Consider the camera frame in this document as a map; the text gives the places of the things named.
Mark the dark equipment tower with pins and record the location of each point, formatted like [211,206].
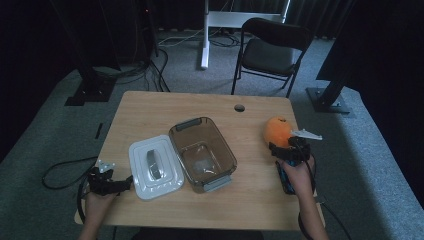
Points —
[145,30]

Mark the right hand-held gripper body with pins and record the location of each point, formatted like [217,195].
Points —
[299,151]

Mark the brown transparent storage box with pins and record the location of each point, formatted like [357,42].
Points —
[203,153]

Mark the black tape strip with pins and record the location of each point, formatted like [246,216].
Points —
[99,130]

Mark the white desk frame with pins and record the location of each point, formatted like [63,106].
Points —
[230,19]

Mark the black metal stand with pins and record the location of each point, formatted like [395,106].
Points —
[328,100]
[90,90]

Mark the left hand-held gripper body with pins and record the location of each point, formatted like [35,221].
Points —
[101,183]

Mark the person's right hand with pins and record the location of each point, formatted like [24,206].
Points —
[300,178]

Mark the person's dark clothing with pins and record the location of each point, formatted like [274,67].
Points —
[196,234]

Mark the orange plush toy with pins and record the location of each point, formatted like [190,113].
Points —
[276,130]

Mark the black folding chair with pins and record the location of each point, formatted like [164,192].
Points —
[268,56]

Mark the blue toy car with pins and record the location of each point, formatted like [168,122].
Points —
[287,190]

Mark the dark curtain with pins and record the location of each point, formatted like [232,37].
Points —
[316,16]

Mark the white box lid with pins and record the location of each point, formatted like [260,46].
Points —
[155,166]

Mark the person's left hand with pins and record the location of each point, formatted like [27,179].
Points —
[98,205]

